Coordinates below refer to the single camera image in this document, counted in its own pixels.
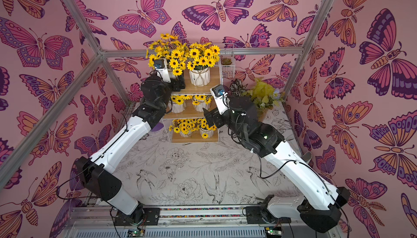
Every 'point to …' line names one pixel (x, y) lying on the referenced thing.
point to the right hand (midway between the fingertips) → (217, 100)
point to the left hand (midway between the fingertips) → (175, 69)
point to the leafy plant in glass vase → (265, 96)
